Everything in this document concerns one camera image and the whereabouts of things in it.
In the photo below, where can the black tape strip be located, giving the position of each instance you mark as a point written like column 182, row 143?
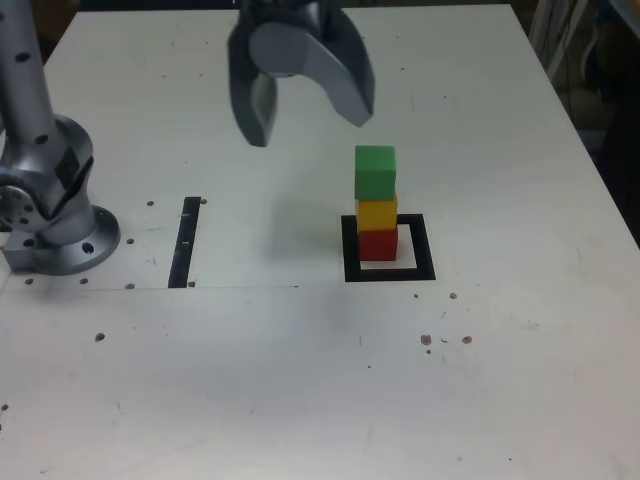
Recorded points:
column 182, row 250

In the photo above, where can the red cube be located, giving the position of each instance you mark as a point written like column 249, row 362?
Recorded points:
column 378, row 245

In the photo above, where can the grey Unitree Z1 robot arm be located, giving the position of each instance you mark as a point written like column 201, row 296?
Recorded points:
column 25, row 100

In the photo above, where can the yellow cube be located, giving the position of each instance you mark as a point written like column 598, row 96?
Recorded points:
column 377, row 215

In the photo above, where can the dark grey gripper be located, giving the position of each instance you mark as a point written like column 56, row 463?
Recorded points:
column 280, row 11

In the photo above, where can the green cube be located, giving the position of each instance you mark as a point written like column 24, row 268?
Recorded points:
column 375, row 175

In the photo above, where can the black tape square outline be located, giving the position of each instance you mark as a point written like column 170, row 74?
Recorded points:
column 425, row 250

